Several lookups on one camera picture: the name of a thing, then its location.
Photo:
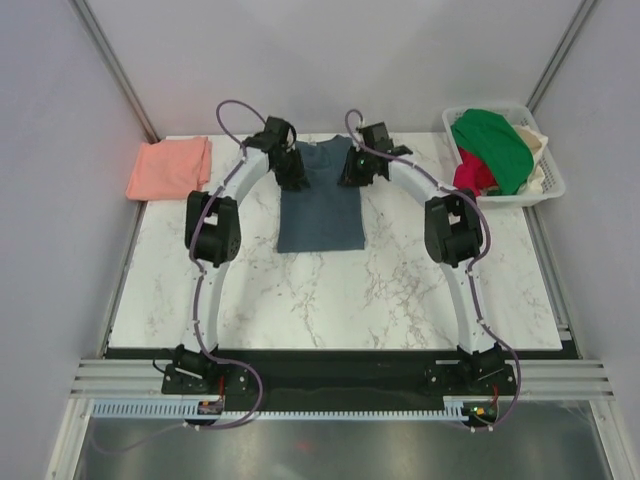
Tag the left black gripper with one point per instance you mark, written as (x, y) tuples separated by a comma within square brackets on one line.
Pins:
[(297, 176)]

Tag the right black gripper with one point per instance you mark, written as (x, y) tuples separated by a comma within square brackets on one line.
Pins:
[(349, 176)]

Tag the blue-grey t-shirt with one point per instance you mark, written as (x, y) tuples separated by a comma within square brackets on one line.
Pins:
[(325, 216)]

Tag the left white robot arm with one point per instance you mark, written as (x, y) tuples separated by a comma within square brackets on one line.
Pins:
[(213, 239)]

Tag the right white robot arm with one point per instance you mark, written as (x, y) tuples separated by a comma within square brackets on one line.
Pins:
[(454, 240)]

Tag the magenta red t-shirt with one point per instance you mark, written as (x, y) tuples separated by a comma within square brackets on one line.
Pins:
[(473, 176)]

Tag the folded salmon pink t-shirt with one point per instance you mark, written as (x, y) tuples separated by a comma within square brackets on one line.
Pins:
[(170, 169)]

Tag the green t-shirt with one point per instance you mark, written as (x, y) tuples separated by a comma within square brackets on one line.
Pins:
[(491, 138)]

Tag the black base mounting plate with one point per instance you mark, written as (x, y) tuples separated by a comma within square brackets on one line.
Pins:
[(333, 381)]

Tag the left aluminium frame post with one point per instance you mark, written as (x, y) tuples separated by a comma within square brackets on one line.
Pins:
[(90, 23)]

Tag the aluminium frame post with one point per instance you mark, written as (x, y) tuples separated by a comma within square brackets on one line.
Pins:
[(90, 23), (576, 25)]

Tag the right aluminium frame post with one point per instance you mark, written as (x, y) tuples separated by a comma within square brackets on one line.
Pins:
[(576, 25)]

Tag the aluminium front rail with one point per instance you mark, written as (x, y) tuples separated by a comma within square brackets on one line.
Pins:
[(542, 380)]

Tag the white slotted cable duct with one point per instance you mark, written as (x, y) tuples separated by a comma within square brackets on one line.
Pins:
[(218, 412)]

